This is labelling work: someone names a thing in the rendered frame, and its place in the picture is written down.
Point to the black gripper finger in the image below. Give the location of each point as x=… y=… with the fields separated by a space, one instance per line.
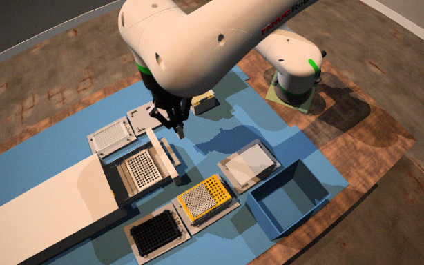
x=182 y=113
x=153 y=112

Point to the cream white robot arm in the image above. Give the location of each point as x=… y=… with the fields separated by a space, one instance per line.
x=187 y=55

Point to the light blue bench mat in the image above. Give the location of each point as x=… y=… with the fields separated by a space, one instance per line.
x=240 y=115

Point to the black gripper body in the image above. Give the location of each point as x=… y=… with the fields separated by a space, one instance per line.
x=159 y=98

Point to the blue open-top bin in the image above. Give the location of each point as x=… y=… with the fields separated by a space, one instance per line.
x=283 y=199

